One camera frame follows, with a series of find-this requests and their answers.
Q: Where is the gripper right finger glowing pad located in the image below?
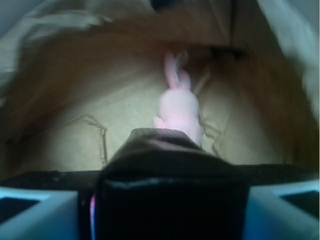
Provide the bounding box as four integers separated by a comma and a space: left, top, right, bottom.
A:
243, 179, 320, 240

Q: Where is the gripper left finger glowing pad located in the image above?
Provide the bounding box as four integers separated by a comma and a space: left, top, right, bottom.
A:
0, 186, 79, 240

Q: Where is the black box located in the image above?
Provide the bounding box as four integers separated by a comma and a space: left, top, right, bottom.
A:
89, 128, 250, 240

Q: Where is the brown paper bag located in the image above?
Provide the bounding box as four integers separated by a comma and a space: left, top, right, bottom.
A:
0, 0, 320, 179

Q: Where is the pink plush bunny keychain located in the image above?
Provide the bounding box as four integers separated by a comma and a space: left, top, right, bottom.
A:
152, 52, 202, 147

